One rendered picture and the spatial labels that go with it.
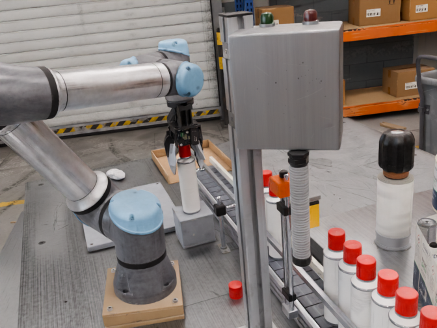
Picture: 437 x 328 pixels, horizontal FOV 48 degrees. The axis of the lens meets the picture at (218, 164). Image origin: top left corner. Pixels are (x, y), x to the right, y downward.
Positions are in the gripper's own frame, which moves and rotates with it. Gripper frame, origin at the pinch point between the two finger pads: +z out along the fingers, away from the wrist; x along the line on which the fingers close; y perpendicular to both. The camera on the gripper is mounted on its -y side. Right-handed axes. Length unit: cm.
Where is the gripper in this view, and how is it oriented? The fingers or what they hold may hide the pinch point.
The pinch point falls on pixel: (186, 166)
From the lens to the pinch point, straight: 139.7
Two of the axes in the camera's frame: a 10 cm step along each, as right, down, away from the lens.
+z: 0.9, 9.2, 3.7
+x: 9.4, -2.0, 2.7
